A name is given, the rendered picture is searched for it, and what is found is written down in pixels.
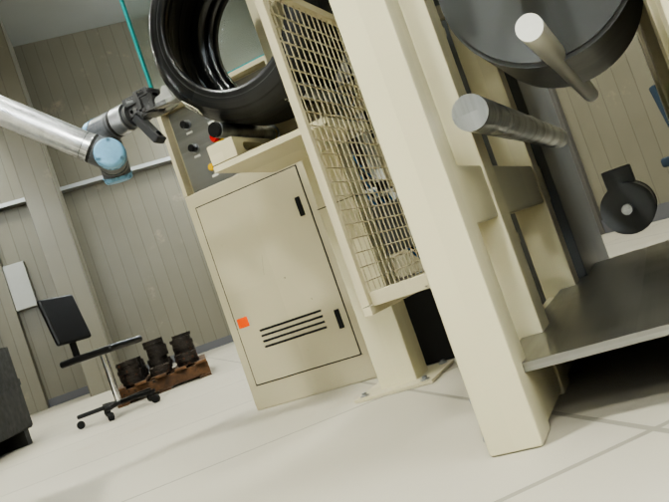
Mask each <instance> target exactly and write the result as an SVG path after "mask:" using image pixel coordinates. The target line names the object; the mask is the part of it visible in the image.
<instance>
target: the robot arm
mask: <svg viewBox="0 0 669 502"><path fill-rule="evenodd" d="M138 91H139V92H138ZM137 92H138V93H137ZM121 102H122V104H121V105H119V106H117V107H115V108H113V109H111V110H109V111H108V112H106V113H104V114H102V115H100V116H98V117H96V118H93V119H91V120H89V121H88V122H87V123H85V124H84V125H83V128H79V127H77V126H75V125H71V124H68V123H66V122H64V121H61V120H59V119H56V118H54V117H52V116H49V115H47V114H44V113H42V112H40V111H37V110H35V109H32V108H30V107H28V106H25V105H23V104H20V103H18V102H16V101H13V100H11V99H8V98H6V97H4V96H1V95H0V126H1V127H4V128H6V129H9V130H11V131H14V132H16V133H18V134H21V135H23V136H26V137H28V138H31V139H33V140H35V141H38V142H40V143H43V144H45V145H48V146H50V147H53V148H55V149H57V150H60V151H62V152H65V153H67V154H70V155H72V156H75V157H77V158H79V159H82V160H83V161H85V162H87V163H90V164H92V165H94V166H97V167H99V168H100V170H101V172H102V175H103V180H104V181H105V184H107V185H112V184H117V183H120V182H124V181H127V180H129V179H131V178H132V170H131V169H130V166H129V163H128V160H127V156H126V150H125V148H124V146H123V145H122V142H121V139H120V138H121V137H123V136H125V135H127V134H129V133H131V132H133V131H135V130H136V129H137V127H139V128H140V129H141V130H142V131H143V132H144V133H145V134H146V135H147V136H148V137H149V138H150V139H151V140H152V141H153V142H154V143H164V142H165V141H166V137H165V136H164V135H163V134H162V133H161V132H160V131H159V130H158V129H157V128H156V127H155V126H154V125H153V124H152V123H151V122H150V121H149V120H151V119H154V118H158V117H160V116H163V115H164V114H166V113H168V112H170V111H172V110H174V109H175V108H176V107H177V106H178V105H179V104H180V103H181V101H180V100H179V99H178V98H177V97H176V96H175V95H174V94H173V93H172V92H171V91H170V89H169V88H168V87H167V86H162V87H161V89H160V90H159V89H155V88H147V87H143V88H141V89H139V90H137V91H135V92H133V93H132V96H130V97H128V98H126V99H124V100H122V101H121Z"/></svg>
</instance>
